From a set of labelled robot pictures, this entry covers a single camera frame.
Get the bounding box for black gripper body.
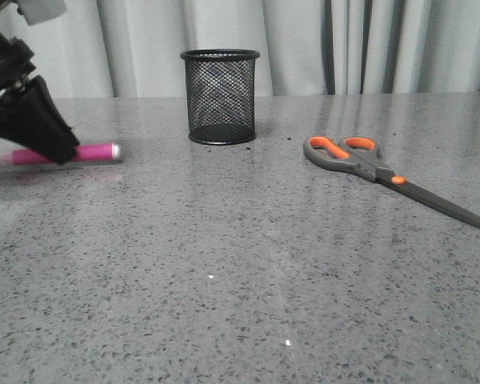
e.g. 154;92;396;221
0;0;67;93

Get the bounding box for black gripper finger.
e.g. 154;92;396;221
0;76;79;165

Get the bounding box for pink marker pen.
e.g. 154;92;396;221
0;142;121;166

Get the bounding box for grey orange scissors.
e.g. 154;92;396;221
303;136;480;229

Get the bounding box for black mesh pen holder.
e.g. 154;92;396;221
181;49;260;146

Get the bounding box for grey curtain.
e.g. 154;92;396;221
0;1;480;98

